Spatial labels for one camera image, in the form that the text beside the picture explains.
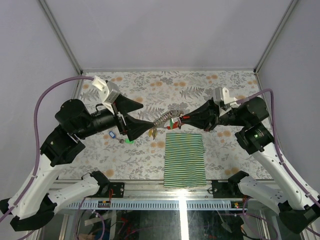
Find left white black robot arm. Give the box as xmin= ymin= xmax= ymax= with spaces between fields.
xmin=0 ymin=95 xmax=154 ymax=232

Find blue tagged key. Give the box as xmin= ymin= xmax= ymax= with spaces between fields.
xmin=108 ymin=131 xmax=117 ymax=139

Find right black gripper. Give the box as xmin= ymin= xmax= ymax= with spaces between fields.
xmin=179 ymin=96 xmax=249 ymax=132

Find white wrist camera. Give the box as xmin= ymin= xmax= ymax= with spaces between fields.
xmin=213 ymin=87 xmax=239 ymax=111
xmin=92 ymin=75 xmax=120 ymax=114

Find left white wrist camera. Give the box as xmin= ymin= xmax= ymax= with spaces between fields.
xmin=92 ymin=75 xmax=120 ymax=114

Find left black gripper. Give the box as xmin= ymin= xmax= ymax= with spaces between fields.
xmin=76 ymin=93 xmax=156 ymax=140

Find green tagged key on table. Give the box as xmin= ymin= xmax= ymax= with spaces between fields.
xmin=119 ymin=138 xmax=135 ymax=144

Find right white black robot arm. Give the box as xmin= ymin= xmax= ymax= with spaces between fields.
xmin=179 ymin=97 xmax=320 ymax=234

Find yellow tagged keys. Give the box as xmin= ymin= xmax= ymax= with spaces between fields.
xmin=148 ymin=127 xmax=158 ymax=140

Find red handled silver keyring carabiner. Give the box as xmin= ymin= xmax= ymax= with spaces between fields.
xmin=153 ymin=109 xmax=184 ymax=129

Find floral table mat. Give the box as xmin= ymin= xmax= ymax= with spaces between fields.
xmin=59 ymin=70 xmax=271 ymax=180

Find green striped cloth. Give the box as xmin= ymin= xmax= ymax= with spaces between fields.
xmin=164 ymin=133 xmax=206 ymax=188

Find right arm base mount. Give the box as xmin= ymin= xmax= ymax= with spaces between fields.
xmin=211 ymin=170 xmax=249 ymax=199

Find white slotted cable duct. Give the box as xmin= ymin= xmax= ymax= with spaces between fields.
xmin=65 ymin=200 xmax=233 ymax=211

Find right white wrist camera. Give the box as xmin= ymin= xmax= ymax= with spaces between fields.
xmin=213 ymin=87 xmax=239 ymax=111

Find aluminium front rail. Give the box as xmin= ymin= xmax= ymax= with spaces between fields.
xmin=37 ymin=178 xmax=303 ymax=200

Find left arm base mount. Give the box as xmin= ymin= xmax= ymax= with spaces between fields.
xmin=81 ymin=170 xmax=125 ymax=199

